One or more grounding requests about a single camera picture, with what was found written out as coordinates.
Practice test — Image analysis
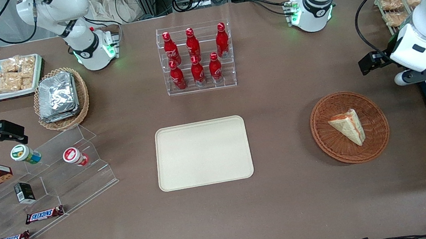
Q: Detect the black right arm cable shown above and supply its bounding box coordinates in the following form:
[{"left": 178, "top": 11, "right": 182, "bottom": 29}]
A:
[{"left": 0, "top": 0, "right": 40, "bottom": 47}]

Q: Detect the small black carton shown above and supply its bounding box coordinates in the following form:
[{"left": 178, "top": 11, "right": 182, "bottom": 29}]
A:
[{"left": 13, "top": 180, "right": 37, "bottom": 206}]

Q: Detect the cream cloth bag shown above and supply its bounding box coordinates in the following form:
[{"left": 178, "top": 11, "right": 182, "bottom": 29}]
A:
[{"left": 87, "top": 0, "right": 150, "bottom": 29}]

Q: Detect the red lid cup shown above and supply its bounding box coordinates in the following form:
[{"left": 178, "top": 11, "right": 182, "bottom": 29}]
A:
[{"left": 61, "top": 145, "right": 91, "bottom": 170}]

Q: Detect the white rectangular snack tray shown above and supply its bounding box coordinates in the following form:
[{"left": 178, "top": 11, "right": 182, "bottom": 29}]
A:
[{"left": 0, "top": 53, "right": 49, "bottom": 102}]

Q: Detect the oval tan wicker basket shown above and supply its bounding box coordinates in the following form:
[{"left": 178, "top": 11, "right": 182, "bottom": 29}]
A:
[{"left": 29, "top": 64, "right": 94, "bottom": 135}]

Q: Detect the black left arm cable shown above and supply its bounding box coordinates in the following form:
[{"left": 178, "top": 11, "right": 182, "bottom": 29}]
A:
[{"left": 351, "top": 0, "right": 426, "bottom": 71}]

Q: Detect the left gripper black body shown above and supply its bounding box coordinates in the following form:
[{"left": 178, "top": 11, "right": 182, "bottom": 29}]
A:
[{"left": 376, "top": 32, "right": 406, "bottom": 68}]

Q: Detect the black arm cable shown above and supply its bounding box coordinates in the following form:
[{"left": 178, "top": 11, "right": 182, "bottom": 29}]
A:
[
  {"left": 351, "top": 0, "right": 426, "bottom": 71},
  {"left": 0, "top": 0, "right": 40, "bottom": 47}
]

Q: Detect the green lid cup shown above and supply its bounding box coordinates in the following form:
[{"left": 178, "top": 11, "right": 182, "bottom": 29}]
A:
[{"left": 9, "top": 141, "right": 43, "bottom": 168}]

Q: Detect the clear acrylic step stand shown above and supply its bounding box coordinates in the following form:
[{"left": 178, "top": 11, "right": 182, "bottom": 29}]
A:
[{"left": 0, "top": 119, "right": 128, "bottom": 239}]

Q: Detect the silver foil pouch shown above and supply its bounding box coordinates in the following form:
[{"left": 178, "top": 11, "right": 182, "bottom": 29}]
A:
[
  {"left": 35, "top": 70, "right": 80, "bottom": 119},
  {"left": 39, "top": 105, "right": 82, "bottom": 125}
]

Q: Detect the red cola bottle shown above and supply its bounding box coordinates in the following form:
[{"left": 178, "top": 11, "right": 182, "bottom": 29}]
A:
[
  {"left": 207, "top": 52, "right": 225, "bottom": 84},
  {"left": 213, "top": 22, "right": 232, "bottom": 59},
  {"left": 189, "top": 54, "right": 207, "bottom": 88},
  {"left": 184, "top": 27, "right": 203, "bottom": 61},
  {"left": 168, "top": 59, "right": 188, "bottom": 92},
  {"left": 161, "top": 30, "right": 183, "bottom": 66}
]

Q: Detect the clear acrylic bottle rack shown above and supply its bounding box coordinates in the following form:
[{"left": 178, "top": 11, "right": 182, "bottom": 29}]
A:
[{"left": 155, "top": 19, "right": 239, "bottom": 97}]

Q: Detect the beige plastic tray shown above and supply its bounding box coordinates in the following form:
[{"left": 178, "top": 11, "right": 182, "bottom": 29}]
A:
[{"left": 151, "top": 114, "right": 256, "bottom": 193}]

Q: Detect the round brown wicker basket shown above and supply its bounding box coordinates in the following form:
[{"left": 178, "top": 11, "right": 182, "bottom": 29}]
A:
[{"left": 306, "top": 85, "right": 394, "bottom": 170}]

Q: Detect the triangle sandwich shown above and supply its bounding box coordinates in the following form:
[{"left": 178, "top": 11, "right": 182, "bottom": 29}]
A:
[{"left": 326, "top": 107, "right": 367, "bottom": 151}]

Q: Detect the clear bag of crackers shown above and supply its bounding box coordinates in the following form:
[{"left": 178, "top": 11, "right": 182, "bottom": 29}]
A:
[
  {"left": 19, "top": 74, "right": 36, "bottom": 91},
  {"left": 0, "top": 70, "right": 24, "bottom": 94},
  {"left": 0, "top": 55, "right": 24, "bottom": 75},
  {"left": 19, "top": 55, "right": 39, "bottom": 78}
]

